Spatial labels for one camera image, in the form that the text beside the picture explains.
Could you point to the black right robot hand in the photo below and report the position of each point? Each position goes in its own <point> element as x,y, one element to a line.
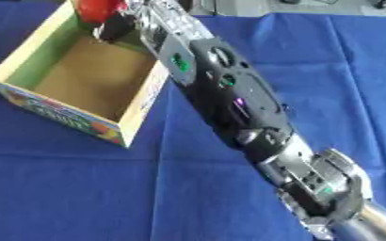
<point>115,28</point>

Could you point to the red toy fruit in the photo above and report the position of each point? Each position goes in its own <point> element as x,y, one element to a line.
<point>96,9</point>

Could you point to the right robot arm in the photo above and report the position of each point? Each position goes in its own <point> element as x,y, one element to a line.
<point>240,103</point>

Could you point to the open cardboard box green inside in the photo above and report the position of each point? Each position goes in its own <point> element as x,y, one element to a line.
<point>86,78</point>

